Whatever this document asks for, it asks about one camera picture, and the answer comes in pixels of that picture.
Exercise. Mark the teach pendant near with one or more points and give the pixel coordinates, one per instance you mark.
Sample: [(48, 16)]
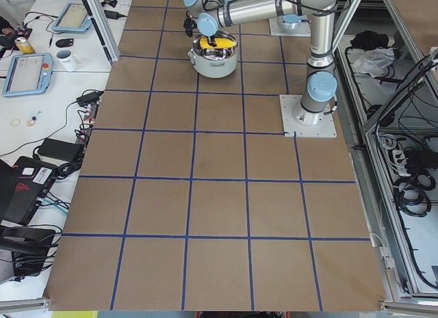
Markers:
[(28, 74)]

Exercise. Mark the pale green steel pot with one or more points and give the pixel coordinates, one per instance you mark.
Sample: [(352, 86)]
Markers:
[(214, 63)]

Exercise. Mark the brown table mat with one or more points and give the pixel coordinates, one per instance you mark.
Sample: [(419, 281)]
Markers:
[(191, 197)]

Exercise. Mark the yellow corn cob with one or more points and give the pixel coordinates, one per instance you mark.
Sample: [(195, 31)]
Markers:
[(221, 43)]

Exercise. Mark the black round object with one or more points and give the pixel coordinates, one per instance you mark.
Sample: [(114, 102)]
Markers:
[(64, 43)]

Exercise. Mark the teach pendant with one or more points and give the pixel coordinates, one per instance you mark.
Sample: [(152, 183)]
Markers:
[(28, 74), (73, 19)]

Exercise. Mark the aluminium frame post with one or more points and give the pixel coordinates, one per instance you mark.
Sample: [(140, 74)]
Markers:
[(102, 28)]

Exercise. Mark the white mug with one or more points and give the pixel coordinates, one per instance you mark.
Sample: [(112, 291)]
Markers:
[(70, 61)]

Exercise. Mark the yellow drink can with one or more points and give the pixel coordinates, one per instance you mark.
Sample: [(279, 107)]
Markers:
[(24, 45)]

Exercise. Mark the black electronics box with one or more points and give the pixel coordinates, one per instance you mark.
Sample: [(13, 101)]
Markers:
[(61, 150)]

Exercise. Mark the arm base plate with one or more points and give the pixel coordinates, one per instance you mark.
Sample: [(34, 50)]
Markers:
[(300, 123), (279, 27)]

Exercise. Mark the teach pendant far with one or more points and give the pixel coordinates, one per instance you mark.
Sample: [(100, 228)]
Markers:
[(73, 19)]

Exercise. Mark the black laptop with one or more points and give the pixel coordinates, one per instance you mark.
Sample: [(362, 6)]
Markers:
[(23, 186)]

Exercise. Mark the black power adapter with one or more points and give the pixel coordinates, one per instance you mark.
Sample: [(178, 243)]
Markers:
[(113, 15)]

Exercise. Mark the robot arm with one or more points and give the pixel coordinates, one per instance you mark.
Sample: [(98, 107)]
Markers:
[(321, 84), (202, 15)]

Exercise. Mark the black power brick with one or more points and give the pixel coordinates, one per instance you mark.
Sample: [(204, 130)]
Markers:
[(89, 98)]

